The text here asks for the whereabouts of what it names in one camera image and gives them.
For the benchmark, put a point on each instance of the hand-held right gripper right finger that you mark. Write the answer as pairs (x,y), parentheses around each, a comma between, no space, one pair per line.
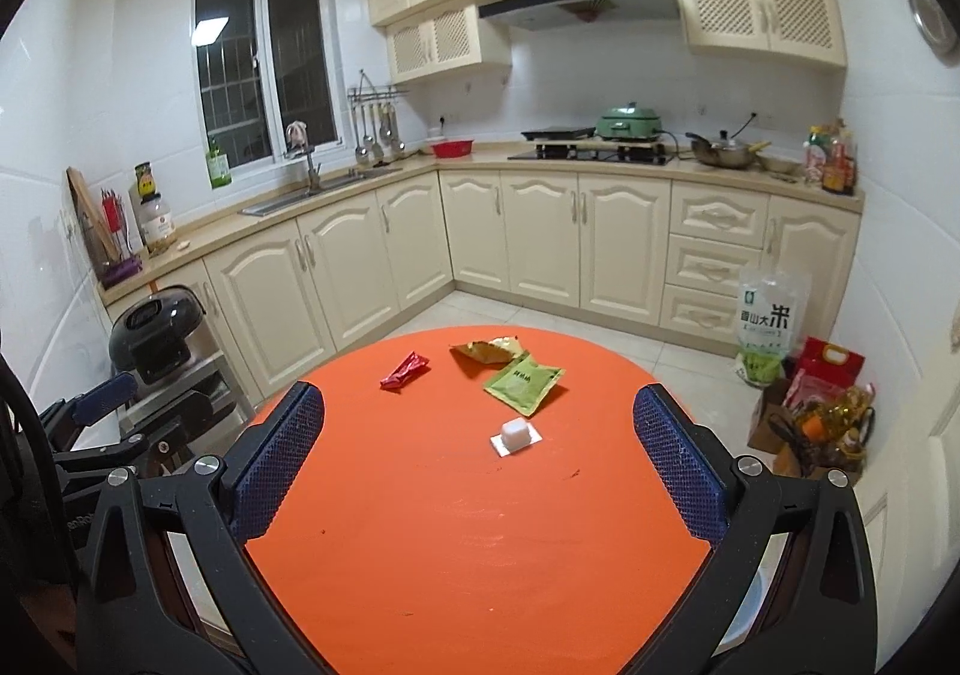
(679,465)

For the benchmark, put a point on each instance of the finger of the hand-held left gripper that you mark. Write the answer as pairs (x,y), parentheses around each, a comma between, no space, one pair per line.
(97,456)
(105,397)

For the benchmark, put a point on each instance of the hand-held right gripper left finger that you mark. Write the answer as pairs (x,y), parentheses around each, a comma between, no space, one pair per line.
(277,465)

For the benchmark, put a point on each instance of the red snack wrapper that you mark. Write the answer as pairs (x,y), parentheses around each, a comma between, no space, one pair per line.
(405,371)

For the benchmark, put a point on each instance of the white cube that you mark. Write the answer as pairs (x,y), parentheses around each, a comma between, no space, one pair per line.
(515,435)

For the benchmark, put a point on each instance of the green foil packet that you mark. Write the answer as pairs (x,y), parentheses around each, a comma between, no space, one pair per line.
(523,384)

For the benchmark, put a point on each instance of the gold snack wrapper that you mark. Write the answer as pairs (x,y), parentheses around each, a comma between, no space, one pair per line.
(487,350)

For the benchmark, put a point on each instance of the black silver rice cooker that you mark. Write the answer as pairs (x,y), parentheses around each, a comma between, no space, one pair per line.
(161,330)

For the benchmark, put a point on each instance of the stainless steel stand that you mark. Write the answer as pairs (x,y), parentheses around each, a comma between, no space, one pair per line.
(217,394)

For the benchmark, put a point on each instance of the small cardboard box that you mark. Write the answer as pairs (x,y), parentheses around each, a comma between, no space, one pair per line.
(765,420)

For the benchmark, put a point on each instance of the purple knife rack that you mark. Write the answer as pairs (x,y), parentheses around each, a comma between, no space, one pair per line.
(121,270)

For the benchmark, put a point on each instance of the large cardboard box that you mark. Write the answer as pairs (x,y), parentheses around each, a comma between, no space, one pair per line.
(840,476)

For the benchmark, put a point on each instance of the clear green rice bag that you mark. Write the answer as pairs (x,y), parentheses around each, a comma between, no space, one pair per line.
(772,330)

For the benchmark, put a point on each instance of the yellow cooking oil bottle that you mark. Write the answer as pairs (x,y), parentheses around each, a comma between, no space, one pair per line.
(844,416)

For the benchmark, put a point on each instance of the red rice bag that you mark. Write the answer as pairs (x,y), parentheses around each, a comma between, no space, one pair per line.
(825,371)

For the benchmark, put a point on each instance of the large clear glass jar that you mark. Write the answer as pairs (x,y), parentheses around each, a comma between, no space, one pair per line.
(159,225)

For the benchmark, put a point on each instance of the wooden cutting board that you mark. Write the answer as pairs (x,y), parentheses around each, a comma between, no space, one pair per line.
(84,210)

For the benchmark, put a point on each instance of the orange round table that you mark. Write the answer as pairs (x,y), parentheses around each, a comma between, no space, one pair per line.
(465,532)

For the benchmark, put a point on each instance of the yellow label dark bottle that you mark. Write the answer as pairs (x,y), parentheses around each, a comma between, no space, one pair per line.
(147,181)

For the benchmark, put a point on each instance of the white panel door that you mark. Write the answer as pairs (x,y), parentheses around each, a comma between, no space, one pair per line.
(922,495)

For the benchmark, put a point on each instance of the green glass bottle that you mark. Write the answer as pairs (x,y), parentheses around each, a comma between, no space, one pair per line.
(218,166)

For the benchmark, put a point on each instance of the cream lower kitchen cabinets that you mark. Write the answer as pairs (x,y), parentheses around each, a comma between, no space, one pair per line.
(540,240)

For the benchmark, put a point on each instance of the stainless steel sink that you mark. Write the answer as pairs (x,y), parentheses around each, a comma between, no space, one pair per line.
(337,184)

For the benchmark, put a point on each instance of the metal faucet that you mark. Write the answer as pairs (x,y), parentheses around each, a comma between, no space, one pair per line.
(313,174)

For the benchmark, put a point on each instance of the metal wok with lid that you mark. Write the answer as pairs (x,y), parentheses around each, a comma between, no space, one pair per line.
(720,154)

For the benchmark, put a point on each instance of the black gas stove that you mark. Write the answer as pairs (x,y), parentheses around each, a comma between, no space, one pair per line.
(592,156)

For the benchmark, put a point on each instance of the hanging metal ladle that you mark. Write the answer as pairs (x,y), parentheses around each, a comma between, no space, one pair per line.
(377,151)
(396,141)
(362,150)

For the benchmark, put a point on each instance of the pink scrub cloth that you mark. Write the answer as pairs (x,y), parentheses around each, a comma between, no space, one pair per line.
(298,133)

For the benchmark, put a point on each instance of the red label plastic bottle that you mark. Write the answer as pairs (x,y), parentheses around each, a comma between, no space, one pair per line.
(816,157)

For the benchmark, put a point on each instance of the barred kitchen window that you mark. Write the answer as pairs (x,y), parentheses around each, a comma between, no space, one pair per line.
(225,82)

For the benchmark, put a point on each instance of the group of condiment bottles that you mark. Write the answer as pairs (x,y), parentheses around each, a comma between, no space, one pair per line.
(838,165)

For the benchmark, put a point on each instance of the green electric cooking pot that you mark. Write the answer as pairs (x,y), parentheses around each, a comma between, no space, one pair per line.
(630,121)

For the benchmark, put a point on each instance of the black induction cooker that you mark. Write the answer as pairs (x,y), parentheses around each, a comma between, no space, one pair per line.
(559,133)

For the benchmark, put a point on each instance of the red plastic basin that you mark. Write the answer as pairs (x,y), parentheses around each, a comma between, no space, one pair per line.
(452,148)

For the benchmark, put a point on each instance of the small cream lattice door cabinet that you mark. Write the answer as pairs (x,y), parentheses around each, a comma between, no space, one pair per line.
(420,45)

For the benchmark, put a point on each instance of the wide cream lattice door cabinet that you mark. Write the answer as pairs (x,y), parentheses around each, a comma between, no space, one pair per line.
(750,7)

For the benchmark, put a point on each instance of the wall utensil rack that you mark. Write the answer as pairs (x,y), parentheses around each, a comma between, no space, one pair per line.
(379,92)

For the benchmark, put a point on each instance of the round silver wall clock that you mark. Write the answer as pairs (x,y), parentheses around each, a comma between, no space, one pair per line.
(937,15)

